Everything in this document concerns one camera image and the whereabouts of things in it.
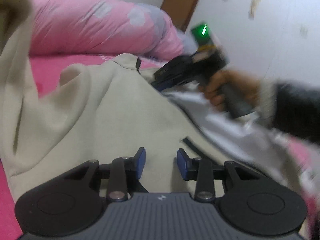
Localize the dark sleeve right forearm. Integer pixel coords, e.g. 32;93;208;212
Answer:
258;81;319;145

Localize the hot pink floral bedsheet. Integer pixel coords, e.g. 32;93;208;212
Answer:
0;53;320;240

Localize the person right hand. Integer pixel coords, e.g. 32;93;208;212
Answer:
198;69;260;112

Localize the beige zip jacket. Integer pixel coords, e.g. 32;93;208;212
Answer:
0;0;320;205

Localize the brown wooden door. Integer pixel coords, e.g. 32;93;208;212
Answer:
161;0;199;32

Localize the pink floral rolled duvet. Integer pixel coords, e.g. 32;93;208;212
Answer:
30;0;196;61

